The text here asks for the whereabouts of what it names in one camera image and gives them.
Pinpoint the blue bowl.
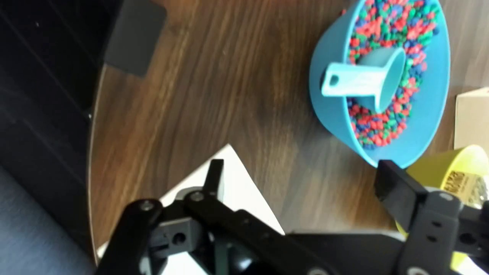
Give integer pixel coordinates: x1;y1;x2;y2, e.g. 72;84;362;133
307;0;452;169

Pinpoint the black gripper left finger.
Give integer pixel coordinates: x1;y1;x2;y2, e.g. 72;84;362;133
96;157;327;275

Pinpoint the yellow bowl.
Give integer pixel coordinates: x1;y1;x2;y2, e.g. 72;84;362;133
399;143;489;272

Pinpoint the blue measuring cup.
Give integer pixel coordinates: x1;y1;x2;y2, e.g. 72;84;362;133
319;46;408;114

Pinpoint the colourful cereal heap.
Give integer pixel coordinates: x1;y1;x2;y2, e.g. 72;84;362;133
347;0;443;151

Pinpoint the black table edge clip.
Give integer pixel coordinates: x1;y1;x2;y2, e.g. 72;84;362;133
102;0;168;78

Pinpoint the cream wooden box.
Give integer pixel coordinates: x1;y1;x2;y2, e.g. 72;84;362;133
452;85;489;156

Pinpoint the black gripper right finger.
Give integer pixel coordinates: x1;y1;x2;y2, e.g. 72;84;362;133
374;159;489;275

